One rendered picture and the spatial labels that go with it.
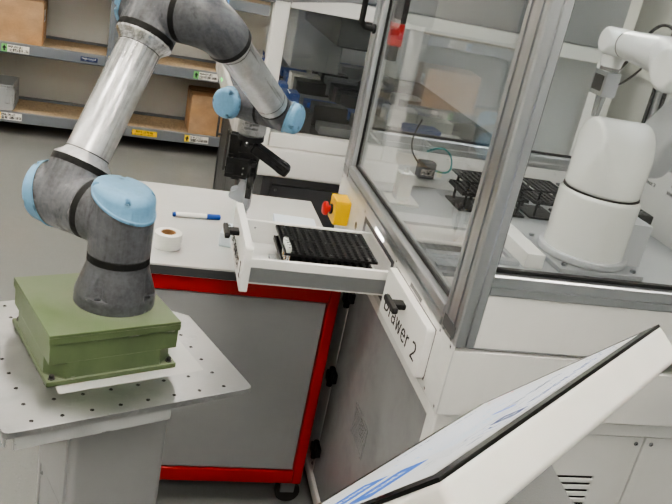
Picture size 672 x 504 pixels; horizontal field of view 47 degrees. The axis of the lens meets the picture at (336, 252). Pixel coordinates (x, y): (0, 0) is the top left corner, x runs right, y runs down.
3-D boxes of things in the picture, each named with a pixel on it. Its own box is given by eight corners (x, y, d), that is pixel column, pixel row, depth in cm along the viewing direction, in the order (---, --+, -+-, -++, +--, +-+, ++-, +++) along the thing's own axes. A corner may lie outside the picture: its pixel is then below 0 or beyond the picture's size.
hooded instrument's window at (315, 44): (250, 141, 258) (272, 1, 242) (220, 51, 418) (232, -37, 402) (558, 184, 286) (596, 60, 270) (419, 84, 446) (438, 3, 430)
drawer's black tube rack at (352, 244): (280, 278, 179) (285, 252, 177) (271, 248, 195) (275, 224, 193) (372, 287, 185) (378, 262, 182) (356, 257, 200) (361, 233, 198)
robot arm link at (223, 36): (239, -18, 144) (314, 107, 189) (191, -29, 148) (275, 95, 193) (213, 35, 142) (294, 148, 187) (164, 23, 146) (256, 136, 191)
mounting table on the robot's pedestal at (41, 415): (0, 493, 127) (2, 434, 123) (-51, 356, 159) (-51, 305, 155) (244, 438, 153) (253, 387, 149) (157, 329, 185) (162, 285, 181)
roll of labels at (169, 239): (177, 241, 207) (179, 227, 206) (182, 252, 201) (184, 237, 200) (151, 240, 204) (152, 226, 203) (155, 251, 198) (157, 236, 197)
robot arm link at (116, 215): (122, 270, 139) (130, 199, 134) (65, 247, 144) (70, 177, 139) (164, 254, 149) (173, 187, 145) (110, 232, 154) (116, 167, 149)
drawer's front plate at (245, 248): (238, 292, 172) (246, 247, 168) (229, 241, 198) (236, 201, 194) (246, 293, 173) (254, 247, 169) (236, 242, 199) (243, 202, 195)
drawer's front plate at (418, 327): (414, 379, 152) (427, 329, 148) (379, 309, 178) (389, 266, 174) (422, 379, 152) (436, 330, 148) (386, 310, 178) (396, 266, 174)
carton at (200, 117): (186, 133, 546) (191, 93, 535) (183, 121, 574) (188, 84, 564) (244, 140, 558) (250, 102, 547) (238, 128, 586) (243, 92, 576)
